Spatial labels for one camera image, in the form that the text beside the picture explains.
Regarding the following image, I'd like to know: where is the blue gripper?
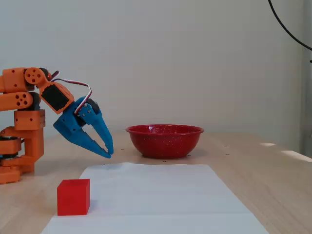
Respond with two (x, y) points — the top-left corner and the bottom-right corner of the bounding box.
(53, 97), (115, 159)

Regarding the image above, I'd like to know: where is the red cube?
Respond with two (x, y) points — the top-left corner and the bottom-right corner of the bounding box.
(57, 178), (91, 216)

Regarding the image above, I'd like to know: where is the orange robot base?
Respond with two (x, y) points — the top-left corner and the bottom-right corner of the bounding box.
(0, 126), (45, 185)

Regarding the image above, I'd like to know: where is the red speckled bowl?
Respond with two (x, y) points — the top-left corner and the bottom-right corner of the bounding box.
(125, 124), (205, 159)

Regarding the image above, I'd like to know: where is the white paper sheet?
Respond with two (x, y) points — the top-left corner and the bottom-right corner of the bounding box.
(40, 162), (270, 234)

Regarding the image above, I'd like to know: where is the white red servo wire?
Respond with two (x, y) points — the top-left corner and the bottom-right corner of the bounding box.
(48, 70), (93, 115)

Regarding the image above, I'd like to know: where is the black hanging cable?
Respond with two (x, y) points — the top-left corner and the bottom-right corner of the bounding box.
(268, 0), (312, 51)

